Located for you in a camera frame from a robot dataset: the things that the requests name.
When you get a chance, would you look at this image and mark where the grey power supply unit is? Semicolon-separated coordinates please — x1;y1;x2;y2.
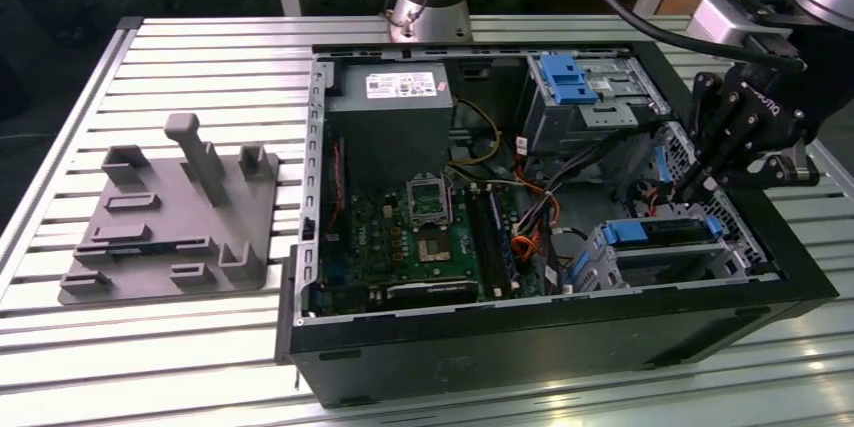
324;62;455;183

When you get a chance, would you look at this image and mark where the metal socket cover frame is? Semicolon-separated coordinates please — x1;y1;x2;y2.
404;171;456;228

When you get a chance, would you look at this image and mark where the black RAM slot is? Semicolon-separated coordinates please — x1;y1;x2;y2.
464;184;503;299

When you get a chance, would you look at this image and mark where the green motherboard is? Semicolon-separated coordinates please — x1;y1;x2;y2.
317;166;555;306

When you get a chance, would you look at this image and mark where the grey plastic parts rack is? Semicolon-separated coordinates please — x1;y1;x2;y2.
57;113;281;306

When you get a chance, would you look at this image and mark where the red yellow black power wire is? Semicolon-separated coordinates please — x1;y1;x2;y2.
632;179;675;213

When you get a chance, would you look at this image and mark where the hard disk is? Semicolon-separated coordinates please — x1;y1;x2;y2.
599;215;726;249

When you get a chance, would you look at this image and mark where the black cable bundle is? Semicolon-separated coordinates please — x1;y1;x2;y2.
516;121;668;248

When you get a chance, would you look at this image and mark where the metal optical drive bay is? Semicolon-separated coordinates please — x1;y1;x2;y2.
524;52;672;158

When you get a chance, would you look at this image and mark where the black open PC case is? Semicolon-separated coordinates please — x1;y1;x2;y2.
272;39;840;408

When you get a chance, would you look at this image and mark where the blue plastic drive latch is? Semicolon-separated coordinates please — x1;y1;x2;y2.
540;55;599;106

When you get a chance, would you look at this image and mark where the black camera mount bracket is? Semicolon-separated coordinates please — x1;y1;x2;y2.
724;0;808;73

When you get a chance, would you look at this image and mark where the metal disk bay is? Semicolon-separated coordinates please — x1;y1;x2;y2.
569;216;779;293

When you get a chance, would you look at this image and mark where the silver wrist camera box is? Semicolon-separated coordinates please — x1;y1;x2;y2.
684;0;759;51

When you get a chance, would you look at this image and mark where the orange wire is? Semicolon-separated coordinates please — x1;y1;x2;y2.
509;181;560;263

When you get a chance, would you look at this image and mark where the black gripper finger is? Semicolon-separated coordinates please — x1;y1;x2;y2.
692;152;822;204
672;71;762;204

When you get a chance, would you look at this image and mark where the black graphics card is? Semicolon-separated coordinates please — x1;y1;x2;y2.
379;279;481;306

